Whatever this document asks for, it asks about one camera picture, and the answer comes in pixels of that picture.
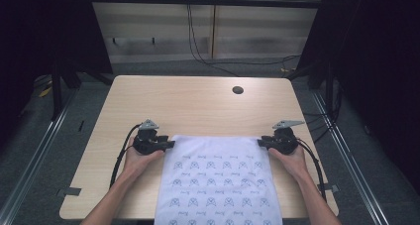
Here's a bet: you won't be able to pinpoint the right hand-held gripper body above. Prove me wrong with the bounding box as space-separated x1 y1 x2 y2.
267 119 306 156

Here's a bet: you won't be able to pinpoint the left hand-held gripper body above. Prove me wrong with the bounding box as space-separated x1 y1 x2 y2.
132 119 170 156

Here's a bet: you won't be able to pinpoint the white printed cloth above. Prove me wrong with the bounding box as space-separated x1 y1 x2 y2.
153 134 284 225

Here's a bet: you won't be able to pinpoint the person's left hand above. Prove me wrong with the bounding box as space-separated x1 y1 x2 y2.
122 136 165 183

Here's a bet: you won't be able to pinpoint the person's right hand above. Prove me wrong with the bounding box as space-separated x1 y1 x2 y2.
267 143 310 182

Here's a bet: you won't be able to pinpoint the grey tape piece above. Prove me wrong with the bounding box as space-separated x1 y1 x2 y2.
54 186 82 197
317 182 341 194

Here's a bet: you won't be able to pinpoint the yellow object on floor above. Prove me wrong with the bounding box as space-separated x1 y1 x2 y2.
38 85 53 98

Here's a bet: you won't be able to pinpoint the black curtain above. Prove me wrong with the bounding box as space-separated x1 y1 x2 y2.
0 0 114 150
295 0 420 194

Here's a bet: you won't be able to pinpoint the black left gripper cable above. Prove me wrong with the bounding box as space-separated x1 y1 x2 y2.
109 123 143 189

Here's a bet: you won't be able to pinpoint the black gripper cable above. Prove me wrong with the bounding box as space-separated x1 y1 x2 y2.
295 138 329 203
109 123 143 189

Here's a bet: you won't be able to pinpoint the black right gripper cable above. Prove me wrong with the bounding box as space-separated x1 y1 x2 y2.
295 138 329 203

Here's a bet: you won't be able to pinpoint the black floor cables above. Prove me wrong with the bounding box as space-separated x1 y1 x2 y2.
302 82 343 144

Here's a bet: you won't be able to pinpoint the metal floor rail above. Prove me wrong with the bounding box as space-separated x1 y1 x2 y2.
0 87 79 225
311 91 391 225

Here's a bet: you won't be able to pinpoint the black wall cable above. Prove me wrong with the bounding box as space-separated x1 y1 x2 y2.
185 0 302 77

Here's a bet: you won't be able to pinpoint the black stand post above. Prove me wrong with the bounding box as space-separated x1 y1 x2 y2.
50 60 64 122

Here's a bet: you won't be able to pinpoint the black horizontal frame bar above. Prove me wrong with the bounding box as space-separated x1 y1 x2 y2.
88 0 323 10

